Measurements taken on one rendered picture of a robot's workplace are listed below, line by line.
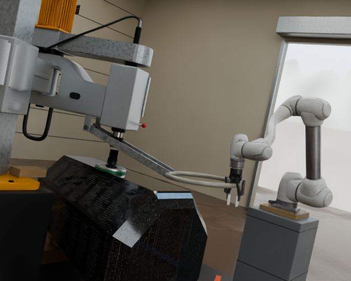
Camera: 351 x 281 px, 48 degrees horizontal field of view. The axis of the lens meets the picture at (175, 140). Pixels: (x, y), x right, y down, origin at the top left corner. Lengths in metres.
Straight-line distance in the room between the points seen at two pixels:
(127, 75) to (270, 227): 1.42
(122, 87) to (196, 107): 5.64
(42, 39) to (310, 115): 1.89
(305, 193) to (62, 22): 2.08
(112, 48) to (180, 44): 6.15
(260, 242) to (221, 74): 5.51
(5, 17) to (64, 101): 0.74
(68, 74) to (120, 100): 0.44
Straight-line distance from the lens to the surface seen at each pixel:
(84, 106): 2.79
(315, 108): 2.65
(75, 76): 2.85
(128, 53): 2.69
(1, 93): 2.34
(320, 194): 2.83
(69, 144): 8.71
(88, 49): 2.83
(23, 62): 2.37
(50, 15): 3.04
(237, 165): 2.43
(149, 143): 8.90
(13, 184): 2.38
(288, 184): 2.95
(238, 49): 8.01
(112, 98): 2.69
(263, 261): 2.96
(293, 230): 2.84
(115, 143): 2.71
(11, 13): 2.43
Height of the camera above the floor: 1.30
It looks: 3 degrees down
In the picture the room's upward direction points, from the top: 12 degrees clockwise
